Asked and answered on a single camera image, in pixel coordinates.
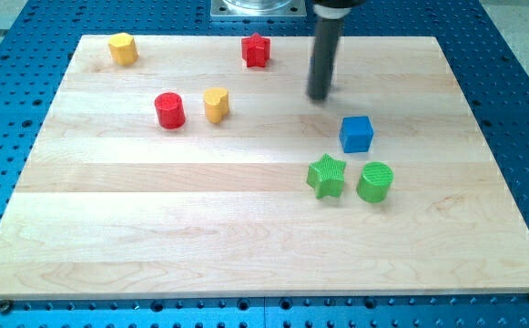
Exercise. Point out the green star block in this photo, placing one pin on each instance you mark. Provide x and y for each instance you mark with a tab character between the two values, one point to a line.
326	176

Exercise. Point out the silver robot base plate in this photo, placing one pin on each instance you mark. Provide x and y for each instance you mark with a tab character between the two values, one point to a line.
257	8

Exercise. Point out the wooden board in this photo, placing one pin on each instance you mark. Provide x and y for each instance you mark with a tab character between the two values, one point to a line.
112	205

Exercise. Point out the red star block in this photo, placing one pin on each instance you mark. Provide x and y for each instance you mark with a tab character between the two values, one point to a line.
255	50

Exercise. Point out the yellow heart block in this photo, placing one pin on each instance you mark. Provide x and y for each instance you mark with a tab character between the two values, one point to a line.
216	104

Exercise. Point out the green cylinder block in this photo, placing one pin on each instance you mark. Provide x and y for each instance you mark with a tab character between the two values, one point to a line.
374	182

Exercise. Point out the yellow hexagon block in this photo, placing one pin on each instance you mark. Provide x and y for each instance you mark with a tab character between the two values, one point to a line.
123	49

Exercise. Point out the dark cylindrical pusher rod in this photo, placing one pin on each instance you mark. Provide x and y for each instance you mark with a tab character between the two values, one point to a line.
327	35

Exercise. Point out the red cylinder block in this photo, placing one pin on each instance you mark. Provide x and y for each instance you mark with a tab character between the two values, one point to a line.
170	111

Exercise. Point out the black robot arm end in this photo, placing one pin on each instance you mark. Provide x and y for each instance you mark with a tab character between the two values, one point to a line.
334	9

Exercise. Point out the blue cube block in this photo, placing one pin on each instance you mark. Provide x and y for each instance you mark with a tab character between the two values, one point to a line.
356	134

